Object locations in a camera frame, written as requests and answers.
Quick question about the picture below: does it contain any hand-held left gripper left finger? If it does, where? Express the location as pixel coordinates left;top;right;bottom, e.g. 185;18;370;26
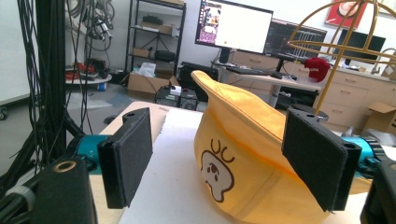
97;107;154;209

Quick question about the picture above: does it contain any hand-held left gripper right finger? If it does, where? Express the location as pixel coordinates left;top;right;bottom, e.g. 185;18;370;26
281;106;362;213

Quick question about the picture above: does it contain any yellow cap with cartoon print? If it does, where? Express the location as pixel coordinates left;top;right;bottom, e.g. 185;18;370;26
191;70;373;224

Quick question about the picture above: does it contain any open cardboard box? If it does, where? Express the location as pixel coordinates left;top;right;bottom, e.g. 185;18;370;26
126;72;180;101

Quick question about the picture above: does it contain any small cardboard box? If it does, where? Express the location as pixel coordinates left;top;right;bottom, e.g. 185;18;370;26
361;102;396;135

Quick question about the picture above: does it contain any black computer case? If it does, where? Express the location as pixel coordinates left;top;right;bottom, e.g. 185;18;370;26
154;86;202;111

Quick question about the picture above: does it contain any beige drawer cabinet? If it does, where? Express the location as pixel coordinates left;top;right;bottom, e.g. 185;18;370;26
317;66;396;133

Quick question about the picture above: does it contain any round white table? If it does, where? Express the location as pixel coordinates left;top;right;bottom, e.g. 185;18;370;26
64;73;113;86

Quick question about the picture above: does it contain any white office desk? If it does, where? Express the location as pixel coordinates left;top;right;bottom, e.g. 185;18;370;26
214;62;322;108

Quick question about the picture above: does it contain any red cap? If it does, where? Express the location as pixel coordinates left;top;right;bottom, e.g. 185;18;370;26
304;57;332;83

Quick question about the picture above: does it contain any black keyboard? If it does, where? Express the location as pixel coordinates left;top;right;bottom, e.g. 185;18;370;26
228;65;273;77

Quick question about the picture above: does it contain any computer monitor with dark screen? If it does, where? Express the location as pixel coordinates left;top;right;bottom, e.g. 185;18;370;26
264;18;328;62

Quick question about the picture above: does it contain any black switched-off monitor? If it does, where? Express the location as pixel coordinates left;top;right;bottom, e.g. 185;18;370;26
335;28;387;62

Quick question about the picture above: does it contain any black metal shelf rack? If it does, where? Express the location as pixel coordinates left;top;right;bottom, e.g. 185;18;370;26
124;0;188;77

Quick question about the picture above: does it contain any computer monitor with white screen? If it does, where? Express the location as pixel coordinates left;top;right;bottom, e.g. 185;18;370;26
194;0;275;55

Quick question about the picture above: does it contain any black metal post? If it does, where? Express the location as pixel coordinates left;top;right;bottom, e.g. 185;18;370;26
35;0;68;160

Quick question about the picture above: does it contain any gold wire hat stand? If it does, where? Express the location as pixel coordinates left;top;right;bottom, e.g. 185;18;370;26
288;0;396;116

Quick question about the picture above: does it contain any bundle of black cables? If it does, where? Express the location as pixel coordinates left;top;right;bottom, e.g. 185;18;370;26
0;0;94;200

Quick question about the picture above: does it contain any red wall picture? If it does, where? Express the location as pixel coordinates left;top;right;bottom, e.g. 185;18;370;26
324;0;369;30

